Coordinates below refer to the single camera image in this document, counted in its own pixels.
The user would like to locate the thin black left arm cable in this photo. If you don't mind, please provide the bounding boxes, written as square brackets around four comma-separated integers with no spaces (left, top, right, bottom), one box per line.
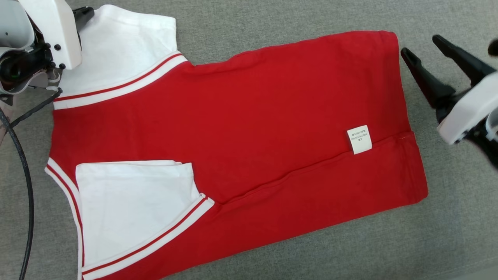
[8,88,63,129]

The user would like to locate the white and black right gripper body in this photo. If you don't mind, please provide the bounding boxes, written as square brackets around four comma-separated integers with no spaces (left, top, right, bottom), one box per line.
[436,72,498,168]

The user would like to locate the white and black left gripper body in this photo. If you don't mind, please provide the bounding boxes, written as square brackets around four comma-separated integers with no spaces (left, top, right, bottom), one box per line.
[0,0,83,94]

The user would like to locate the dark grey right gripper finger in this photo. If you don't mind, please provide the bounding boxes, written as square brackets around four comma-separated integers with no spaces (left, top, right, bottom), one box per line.
[433,35,498,87]
[401,47,456,109]

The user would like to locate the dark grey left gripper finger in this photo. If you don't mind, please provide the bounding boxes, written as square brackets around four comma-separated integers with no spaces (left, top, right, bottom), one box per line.
[72,6,95,32]

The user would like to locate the red shirt with white sleeves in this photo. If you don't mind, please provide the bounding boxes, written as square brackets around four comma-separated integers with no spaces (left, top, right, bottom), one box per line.
[45,4,428,280]

